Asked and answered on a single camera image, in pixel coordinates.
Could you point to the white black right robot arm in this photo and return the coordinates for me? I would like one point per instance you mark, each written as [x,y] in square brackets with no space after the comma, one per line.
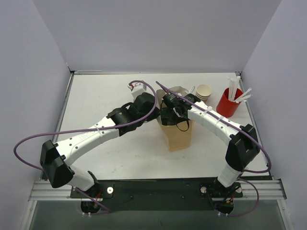
[241,150]

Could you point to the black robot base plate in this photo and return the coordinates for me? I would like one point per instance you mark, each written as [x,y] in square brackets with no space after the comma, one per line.
[164,203]

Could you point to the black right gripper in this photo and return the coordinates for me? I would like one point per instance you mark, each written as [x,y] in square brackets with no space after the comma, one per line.
[168,117]

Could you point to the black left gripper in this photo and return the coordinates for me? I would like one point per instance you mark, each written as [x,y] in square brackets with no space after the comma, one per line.
[153,113]

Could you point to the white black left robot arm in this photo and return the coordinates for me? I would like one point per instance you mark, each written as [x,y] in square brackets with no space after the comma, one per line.
[57,159]

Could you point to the stacked kraft paper cups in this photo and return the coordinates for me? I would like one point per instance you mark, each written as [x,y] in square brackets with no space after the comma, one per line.
[203,92]

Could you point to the brown paper takeout bag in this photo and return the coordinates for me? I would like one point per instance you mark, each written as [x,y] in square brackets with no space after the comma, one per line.
[176,137]

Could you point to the red cylindrical straw holder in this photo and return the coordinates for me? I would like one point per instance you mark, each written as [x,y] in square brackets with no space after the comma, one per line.
[226,107]

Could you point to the aluminium front frame rail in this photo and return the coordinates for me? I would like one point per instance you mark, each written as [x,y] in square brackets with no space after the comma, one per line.
[184,188]

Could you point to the white wrapped straws bundle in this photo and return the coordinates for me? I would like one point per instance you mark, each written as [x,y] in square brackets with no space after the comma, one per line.
[232,89]

